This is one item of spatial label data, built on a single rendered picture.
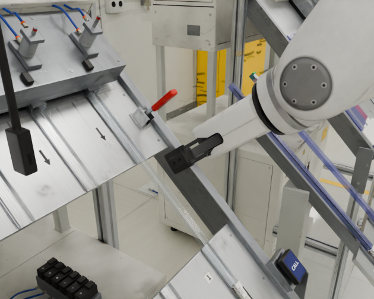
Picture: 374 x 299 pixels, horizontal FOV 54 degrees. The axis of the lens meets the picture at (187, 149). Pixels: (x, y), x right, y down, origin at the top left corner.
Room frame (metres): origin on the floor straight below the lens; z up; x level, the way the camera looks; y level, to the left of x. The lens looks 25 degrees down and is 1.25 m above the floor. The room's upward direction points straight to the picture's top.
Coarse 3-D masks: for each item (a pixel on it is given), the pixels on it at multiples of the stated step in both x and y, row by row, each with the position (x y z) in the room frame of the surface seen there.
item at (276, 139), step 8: (232, 88) 0.73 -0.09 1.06; (240, 96) 0.72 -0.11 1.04; (272, 136) 0.68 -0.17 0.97; (280, 144) 0.67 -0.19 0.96; (288, 152) 0.66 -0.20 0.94; (296, 160) 0.65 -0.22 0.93; (304, 168) 0.64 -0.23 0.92; (304, 176) 0.64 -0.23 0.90; (312, 176) 0.64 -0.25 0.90; (312, 184) 0.63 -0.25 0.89; (320, 184) 0.63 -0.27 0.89; (320, 192) 0.62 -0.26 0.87; (328, 200) 0.61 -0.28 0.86; (336, 208) 0.60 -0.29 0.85; (344, 216) 0.60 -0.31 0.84; (352, 224) 0.59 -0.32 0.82; (352, 232) 0.59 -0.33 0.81; (360, 232) 0.59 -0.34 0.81; (360, 240) 0.58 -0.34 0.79; (368, 240) 0.58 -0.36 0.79; (368, 248) 0.57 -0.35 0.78
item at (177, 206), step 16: (96, 96) 0.62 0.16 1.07; (112, 128) 0.59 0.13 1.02; (128, 144) 0.57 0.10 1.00; (144, 160) 0.56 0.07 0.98; (160, 176) 0.55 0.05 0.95; (160, 192) 0.53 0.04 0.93; (176, 208) 0.51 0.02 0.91; (192, 224) 0.50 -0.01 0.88; (208, 240) 0.49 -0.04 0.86; (208, 256) 0.48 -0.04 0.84; (224, 272) 0.46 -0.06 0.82
